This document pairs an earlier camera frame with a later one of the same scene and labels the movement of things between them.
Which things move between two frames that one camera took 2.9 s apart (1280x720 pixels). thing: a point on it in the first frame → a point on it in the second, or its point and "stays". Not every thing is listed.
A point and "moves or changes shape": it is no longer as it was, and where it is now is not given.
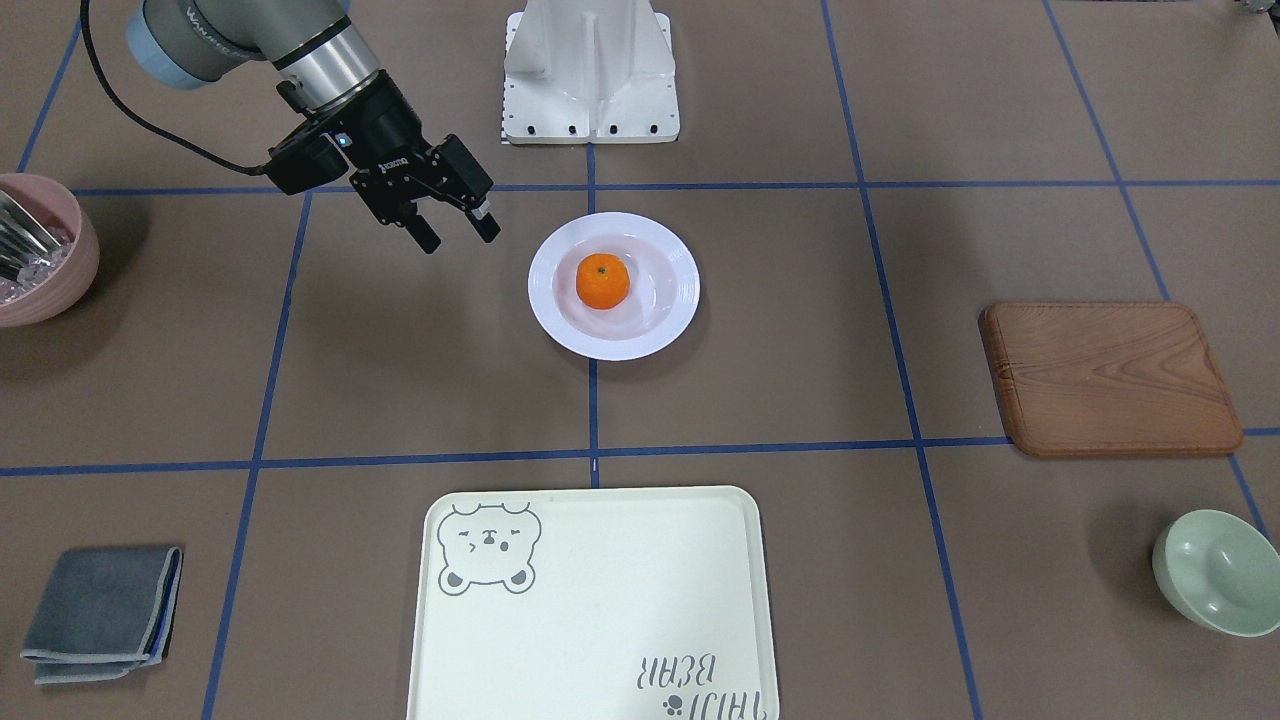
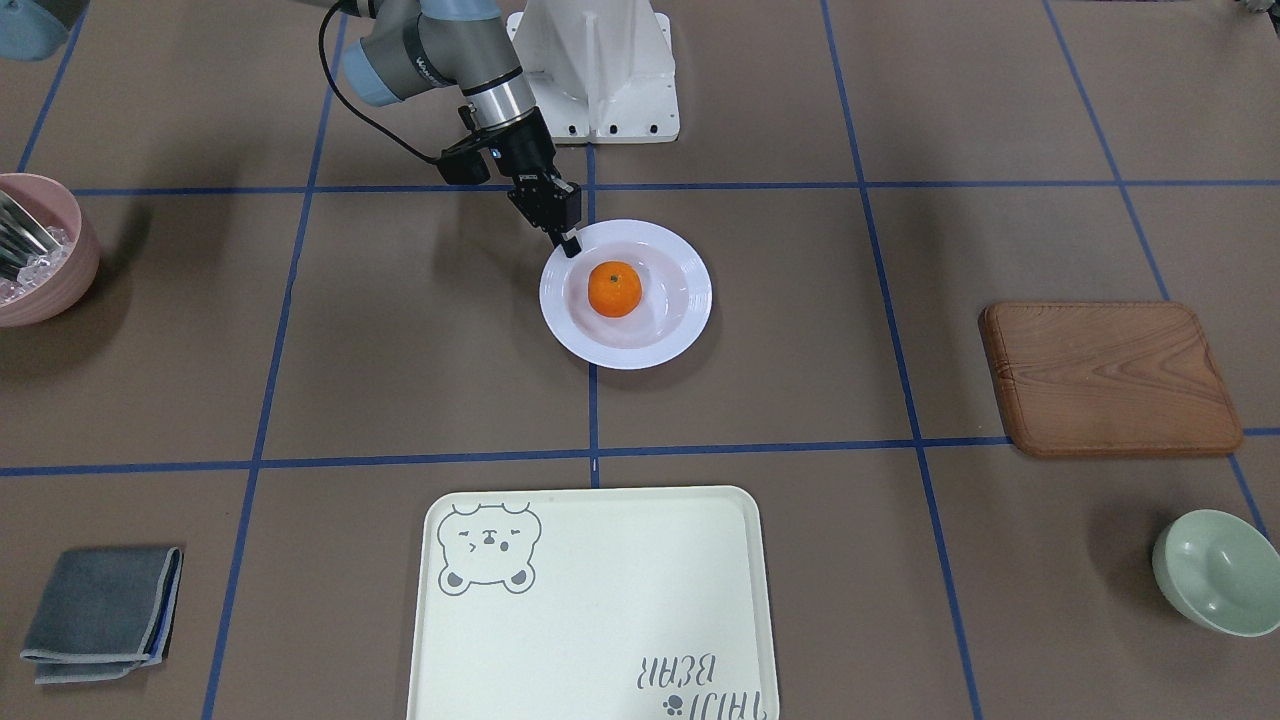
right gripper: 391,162 → 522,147
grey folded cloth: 105,613 stays
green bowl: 1219,571 stays
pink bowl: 58,206 stays
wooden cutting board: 1109,379 stays
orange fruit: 602,281 moves or changes shape
